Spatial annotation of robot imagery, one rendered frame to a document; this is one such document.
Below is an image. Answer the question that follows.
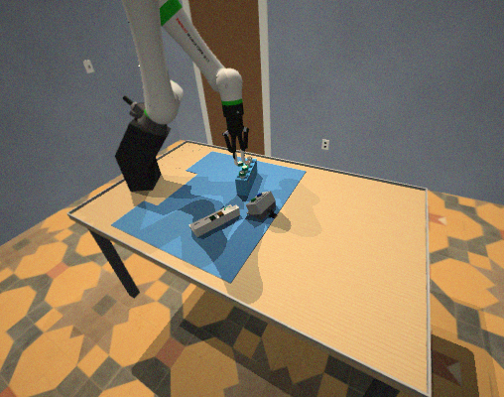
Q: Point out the blue rectangular tube holder block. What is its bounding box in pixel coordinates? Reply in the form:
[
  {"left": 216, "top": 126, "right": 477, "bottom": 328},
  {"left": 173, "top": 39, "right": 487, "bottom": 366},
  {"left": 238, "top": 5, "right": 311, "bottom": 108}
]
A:
[{"left": 235, "top": 159, "right": 258, "bottom": 196}]

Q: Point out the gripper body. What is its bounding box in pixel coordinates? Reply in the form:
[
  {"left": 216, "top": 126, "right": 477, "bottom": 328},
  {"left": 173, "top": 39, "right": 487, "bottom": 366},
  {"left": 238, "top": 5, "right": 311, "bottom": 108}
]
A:
[{"left": 226, "top": 116, "right": 244, "bottom": 137}]

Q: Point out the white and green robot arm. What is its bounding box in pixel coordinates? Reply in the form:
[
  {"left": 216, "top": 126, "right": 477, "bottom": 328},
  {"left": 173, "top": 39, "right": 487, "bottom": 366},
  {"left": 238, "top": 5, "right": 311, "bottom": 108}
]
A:
[{"left": 122, "top": 0, "right": 244, "bottom": 136}]

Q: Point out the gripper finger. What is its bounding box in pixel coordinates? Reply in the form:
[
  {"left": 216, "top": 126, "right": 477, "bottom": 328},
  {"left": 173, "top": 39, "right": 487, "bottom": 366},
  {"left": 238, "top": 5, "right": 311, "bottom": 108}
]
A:
[
  {"left": 222, "top": 130, "right": 238, "bottom": 166},
  {"left": 237, "top": 127, "right": 249, "bottom": 164}
]

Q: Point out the blue flat mat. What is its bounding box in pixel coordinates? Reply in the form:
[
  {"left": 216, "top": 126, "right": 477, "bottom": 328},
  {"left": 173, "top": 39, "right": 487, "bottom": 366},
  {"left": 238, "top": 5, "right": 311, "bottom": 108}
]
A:
[{"left": 111, "top": 151, "right": 306, "bottom": 283}]

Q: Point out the dark grey table edge trim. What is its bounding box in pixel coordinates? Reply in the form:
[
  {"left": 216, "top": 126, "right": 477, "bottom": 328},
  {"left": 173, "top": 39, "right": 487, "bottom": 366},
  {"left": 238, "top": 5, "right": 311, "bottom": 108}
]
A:
[{"left": 66, "top": 140, "right": 432, "bottom": 397}]

